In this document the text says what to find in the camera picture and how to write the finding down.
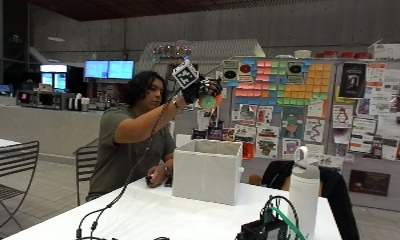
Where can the orange and green toy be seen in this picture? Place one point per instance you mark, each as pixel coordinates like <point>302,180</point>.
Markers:
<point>210,101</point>

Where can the white marker cube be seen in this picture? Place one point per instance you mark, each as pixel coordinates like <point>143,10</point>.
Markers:
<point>186,74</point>

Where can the group of coloured sticky notes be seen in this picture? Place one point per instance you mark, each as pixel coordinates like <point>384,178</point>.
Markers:
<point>280,81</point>

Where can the the person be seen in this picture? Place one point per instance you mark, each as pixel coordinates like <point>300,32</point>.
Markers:
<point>129,140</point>

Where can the white fabric storage box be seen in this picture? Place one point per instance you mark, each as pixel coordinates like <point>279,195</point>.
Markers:
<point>207,170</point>

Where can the notice board with posters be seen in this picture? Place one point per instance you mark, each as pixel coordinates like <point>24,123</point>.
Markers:
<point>324,110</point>

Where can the black phone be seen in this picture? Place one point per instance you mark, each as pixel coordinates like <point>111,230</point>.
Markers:
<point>169,182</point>

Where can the lit drinks fridge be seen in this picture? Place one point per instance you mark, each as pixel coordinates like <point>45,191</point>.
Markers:
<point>54,78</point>

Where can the black slatted metal chair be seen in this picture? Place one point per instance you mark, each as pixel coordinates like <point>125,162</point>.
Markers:
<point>9,186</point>
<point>86,166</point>

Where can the white water bottle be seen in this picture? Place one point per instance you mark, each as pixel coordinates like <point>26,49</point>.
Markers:
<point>304,193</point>

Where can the grey service counter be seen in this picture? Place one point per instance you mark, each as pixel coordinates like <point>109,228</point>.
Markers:
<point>45,126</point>

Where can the black jacket on chair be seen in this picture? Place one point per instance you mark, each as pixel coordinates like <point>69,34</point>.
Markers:
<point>324,190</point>

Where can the black electronic device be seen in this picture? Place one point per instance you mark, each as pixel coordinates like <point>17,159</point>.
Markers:
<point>263,230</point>

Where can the dark framed sign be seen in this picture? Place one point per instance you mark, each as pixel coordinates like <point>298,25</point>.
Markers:
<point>370,182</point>

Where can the blue wall screen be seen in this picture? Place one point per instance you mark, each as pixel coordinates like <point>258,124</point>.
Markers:
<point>121,69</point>
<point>97,69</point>

